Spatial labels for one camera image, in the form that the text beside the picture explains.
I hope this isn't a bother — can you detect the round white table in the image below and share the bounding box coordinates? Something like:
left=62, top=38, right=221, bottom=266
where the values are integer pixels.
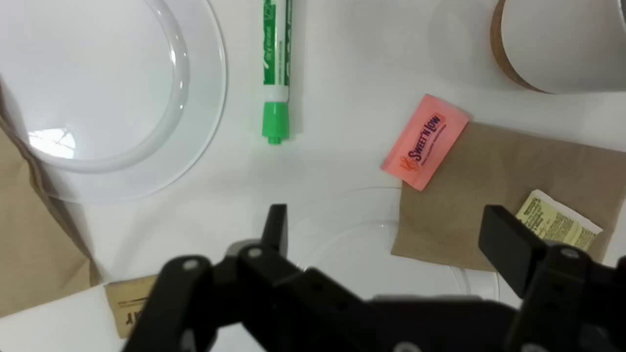
left=0, top=0, right=626, bottom=352

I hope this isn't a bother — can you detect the brown sugar packet left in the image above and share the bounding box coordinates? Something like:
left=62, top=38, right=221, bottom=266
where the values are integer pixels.
left=105, top=276, right=156, bottom=339

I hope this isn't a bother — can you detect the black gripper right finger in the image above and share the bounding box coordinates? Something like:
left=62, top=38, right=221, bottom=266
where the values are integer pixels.
left=479, top=206, right=606, bottom=307

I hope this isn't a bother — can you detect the white plate far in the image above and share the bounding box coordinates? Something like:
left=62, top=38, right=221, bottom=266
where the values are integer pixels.
left=0, top=0, right=228, bottom=204

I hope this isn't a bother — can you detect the green Expo marker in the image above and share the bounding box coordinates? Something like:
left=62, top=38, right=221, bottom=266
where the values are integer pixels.
left=262, top=0, right=293, bottom=145

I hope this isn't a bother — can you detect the white paper cup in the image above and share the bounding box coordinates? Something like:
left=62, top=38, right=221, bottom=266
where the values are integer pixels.
left=489, top=0, right=626, bottom=94

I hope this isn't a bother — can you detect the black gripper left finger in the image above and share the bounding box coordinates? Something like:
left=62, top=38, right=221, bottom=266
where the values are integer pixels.
left=224, top=204, right=301, bottom=288

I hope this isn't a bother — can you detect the yellow-green tea packet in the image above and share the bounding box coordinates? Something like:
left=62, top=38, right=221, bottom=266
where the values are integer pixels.
left=514, top=190, right=602, bottom=253

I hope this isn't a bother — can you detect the pink sweetener packet left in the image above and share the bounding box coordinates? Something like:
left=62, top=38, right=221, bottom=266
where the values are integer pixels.
left=381, top=94, right=469, bottom=192

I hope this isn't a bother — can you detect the white plate near sofa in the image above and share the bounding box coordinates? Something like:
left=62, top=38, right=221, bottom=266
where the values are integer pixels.
left=295, top=186, right=502, bottom=300

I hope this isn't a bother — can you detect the brown napkin under packet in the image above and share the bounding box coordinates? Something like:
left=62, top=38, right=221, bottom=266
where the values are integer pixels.
left=420, top=124, right=626, bottom=262

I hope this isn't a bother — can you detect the brown napkin far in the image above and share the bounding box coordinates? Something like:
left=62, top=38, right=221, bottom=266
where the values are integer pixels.
left=0, top=86, right=101, bottom=317

